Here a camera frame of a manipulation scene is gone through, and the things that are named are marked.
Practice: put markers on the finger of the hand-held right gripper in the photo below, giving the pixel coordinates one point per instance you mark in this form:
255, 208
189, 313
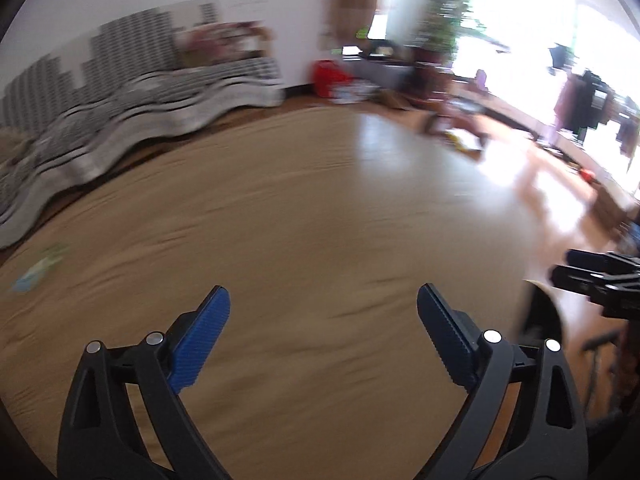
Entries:
580, 279
590, 258

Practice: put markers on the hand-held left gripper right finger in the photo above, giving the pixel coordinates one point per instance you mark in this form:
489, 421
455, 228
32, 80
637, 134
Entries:
445, 337

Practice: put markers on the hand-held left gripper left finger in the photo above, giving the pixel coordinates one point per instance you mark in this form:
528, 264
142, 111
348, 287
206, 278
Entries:
200, 340

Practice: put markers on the orange small object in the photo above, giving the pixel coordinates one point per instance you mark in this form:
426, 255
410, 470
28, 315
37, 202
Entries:
587, 175

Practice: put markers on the pink hanging garment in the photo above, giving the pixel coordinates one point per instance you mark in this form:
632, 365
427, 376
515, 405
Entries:
562, 107

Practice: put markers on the dark hanging clothes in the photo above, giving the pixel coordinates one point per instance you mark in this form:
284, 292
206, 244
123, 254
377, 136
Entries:
592, 100

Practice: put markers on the green printed wrapper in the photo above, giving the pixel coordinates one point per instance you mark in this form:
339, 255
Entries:
37, 270

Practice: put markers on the brown cardboard piece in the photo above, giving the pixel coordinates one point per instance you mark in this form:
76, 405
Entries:
397, 101

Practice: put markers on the grey striped sofa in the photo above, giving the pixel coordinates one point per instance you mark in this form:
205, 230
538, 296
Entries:
125, 110

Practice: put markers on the dark red plant pot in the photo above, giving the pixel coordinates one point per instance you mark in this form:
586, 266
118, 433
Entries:
432, 72

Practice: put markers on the scattered white papers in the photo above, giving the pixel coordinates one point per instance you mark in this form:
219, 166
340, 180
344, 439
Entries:
355, 92

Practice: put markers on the brown crumpled cloth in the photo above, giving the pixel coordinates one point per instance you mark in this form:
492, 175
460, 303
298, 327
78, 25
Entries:
12, 150

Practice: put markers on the grey low cabinet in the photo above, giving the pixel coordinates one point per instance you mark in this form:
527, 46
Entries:
380, 62

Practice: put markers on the red plastic bag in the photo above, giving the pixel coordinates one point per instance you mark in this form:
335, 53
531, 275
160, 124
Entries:
327, 77

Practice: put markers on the green potted plant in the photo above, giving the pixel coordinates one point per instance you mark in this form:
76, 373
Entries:
447, 10

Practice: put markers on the pink printed cushion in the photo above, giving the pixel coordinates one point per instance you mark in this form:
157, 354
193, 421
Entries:
225, 42

